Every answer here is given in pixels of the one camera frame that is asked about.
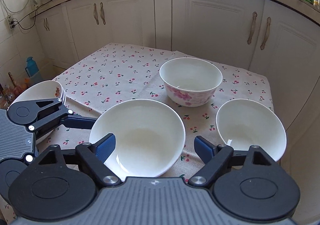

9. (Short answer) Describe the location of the white fruit plate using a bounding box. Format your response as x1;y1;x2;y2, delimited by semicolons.
8;81;68;146

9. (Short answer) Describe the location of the large plain white bowl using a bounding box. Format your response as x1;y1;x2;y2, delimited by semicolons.
89;99;185;181

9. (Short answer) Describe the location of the cherry print tablecloth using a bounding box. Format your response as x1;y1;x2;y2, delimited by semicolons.
0;42;275;224

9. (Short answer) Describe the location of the blue thermos bottle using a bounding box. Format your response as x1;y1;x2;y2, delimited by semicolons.
25;57;39;77

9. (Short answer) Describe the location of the white floral bowl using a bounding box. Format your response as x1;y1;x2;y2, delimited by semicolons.
159;57;223;108
216;99;287;162

